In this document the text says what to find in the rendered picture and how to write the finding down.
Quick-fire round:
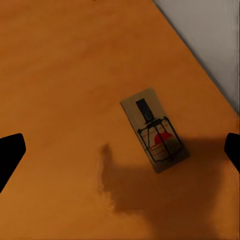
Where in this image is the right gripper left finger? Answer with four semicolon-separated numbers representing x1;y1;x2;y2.
0;133;26;193

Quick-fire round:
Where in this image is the mousetrap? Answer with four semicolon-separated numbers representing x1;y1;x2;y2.
119;87;190;174

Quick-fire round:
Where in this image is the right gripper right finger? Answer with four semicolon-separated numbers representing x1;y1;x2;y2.
224;133;240;172

